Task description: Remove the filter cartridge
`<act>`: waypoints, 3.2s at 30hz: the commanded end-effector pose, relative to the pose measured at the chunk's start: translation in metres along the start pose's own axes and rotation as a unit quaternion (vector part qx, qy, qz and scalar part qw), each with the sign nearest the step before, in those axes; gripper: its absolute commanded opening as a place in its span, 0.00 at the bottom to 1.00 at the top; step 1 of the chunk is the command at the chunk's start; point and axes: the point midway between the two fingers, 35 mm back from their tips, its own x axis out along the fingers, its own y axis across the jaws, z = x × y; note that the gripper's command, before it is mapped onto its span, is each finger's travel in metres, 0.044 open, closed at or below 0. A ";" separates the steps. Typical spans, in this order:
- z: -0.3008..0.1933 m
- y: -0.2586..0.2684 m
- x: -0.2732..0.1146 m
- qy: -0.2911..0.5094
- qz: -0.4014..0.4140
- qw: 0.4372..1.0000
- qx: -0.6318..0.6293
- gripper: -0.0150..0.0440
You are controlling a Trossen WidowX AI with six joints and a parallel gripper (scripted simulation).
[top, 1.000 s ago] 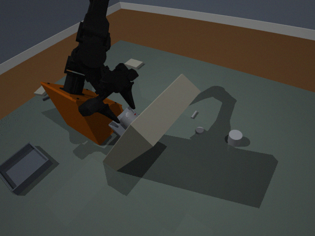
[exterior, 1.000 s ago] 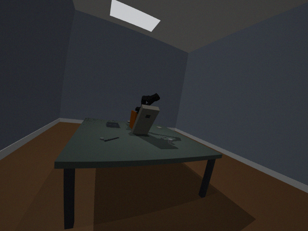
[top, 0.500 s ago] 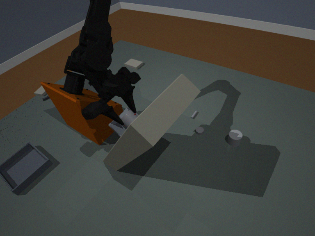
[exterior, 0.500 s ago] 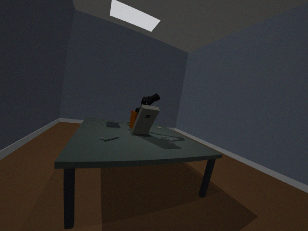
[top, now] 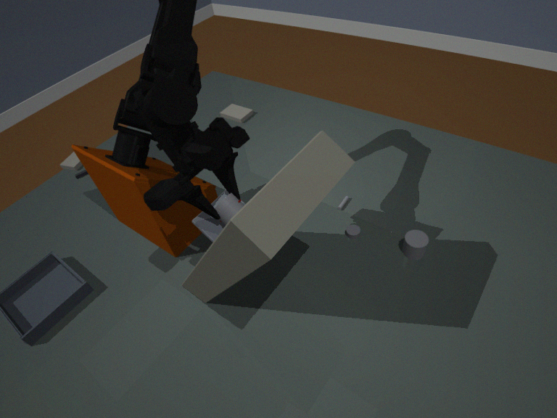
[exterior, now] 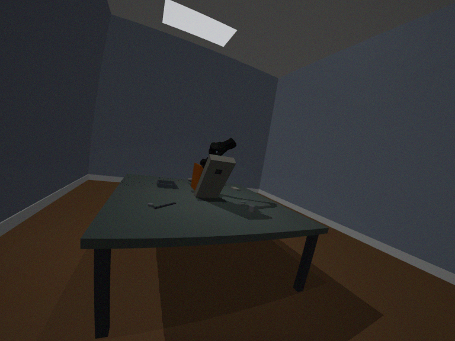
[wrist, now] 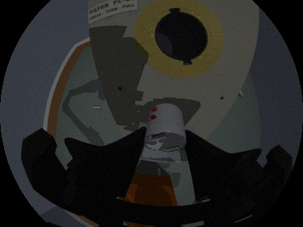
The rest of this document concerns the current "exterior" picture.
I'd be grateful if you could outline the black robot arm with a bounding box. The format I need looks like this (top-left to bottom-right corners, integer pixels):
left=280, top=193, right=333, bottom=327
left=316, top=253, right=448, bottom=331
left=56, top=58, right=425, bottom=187
left=209, top=138, right=236, bottom=156

